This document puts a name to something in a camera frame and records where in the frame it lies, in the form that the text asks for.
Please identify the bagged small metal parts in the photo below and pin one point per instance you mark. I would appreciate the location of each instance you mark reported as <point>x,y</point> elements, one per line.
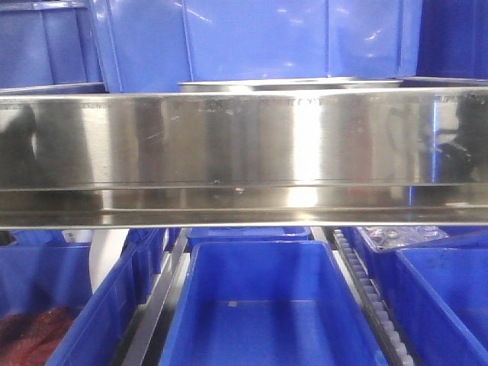
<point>388,237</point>

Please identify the blue bin lower right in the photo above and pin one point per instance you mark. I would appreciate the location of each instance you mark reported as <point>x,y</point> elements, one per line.
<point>441,302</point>

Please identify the blue bin rear centre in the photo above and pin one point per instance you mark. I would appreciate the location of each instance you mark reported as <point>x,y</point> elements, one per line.
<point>247,233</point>

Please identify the stainless steel shelf front rail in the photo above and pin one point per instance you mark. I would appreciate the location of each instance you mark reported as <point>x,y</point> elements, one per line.
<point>330,157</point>

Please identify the blue crate upper right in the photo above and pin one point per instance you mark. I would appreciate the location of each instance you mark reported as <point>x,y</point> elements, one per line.
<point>453,39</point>

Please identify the blue crate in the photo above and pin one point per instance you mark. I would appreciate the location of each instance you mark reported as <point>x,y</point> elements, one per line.
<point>47,43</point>
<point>453,39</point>
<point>152,46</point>

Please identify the blue bin rear right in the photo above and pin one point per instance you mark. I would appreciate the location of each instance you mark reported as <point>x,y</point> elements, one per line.
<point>380,263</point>

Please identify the blue crate upper centre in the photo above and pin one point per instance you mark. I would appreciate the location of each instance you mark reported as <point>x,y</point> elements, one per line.
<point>152,46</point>

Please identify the white roller track right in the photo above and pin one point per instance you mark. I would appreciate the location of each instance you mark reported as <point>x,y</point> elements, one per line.
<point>373,307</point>

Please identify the red mesh material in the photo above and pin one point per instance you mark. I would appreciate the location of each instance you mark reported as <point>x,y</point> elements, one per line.
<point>30,339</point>

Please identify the silver metal tray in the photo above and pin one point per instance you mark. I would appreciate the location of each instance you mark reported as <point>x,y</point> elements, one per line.
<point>266,85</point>

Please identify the blue bin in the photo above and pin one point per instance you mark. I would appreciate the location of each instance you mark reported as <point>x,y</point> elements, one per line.
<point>38,278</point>
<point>380,263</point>
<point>441,302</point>
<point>247,233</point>
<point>268,303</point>

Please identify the blue bin lower centre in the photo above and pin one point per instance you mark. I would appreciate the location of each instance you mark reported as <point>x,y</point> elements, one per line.
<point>268,303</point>

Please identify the blue bin lower left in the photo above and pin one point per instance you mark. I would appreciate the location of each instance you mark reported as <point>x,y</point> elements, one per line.
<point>38,278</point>

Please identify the blue crate upper left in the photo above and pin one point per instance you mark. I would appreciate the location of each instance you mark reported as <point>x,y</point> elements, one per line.
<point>47,43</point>

